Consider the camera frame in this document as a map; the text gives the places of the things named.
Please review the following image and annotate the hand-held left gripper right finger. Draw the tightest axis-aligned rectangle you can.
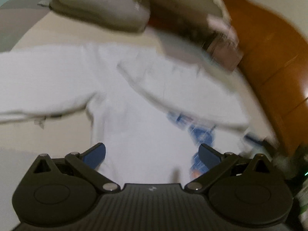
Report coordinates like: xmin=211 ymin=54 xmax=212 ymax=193
xmin=184 ymin=143 xmax=274 ymax=194

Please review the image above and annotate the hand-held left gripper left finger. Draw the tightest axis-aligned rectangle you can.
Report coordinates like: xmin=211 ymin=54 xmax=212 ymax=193
xmin=31 ymin=142 xmax=121 ymax=193

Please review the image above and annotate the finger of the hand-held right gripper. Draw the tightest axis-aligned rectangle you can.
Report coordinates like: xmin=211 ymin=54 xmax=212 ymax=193
xmin=243 ymin=132 xmax=273 ymax=148

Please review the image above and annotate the white printed sweatshirt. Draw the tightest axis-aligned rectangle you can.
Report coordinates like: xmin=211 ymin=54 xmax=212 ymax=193
xmin=0 ymin=42 xmax=253 ymax=183

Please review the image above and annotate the wooden headboard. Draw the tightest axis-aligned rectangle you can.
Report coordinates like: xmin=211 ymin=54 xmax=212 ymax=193
xmin=220 ymin=0 xmax=308 ymax=157

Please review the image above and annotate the pink handbag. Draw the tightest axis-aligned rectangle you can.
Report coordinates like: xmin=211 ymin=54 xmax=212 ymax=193
xmin=202 ymin=29 xmax=243 ymax=71

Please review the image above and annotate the orange cloth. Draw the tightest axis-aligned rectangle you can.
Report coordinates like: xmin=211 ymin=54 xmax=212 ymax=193
xmin=147 ymin=14 xmax=193 ymax=39

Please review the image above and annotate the grey cushion with hole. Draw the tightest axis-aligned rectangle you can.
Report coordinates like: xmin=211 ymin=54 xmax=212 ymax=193
xmin=49 ymin=0 xmax=151 ymax=33

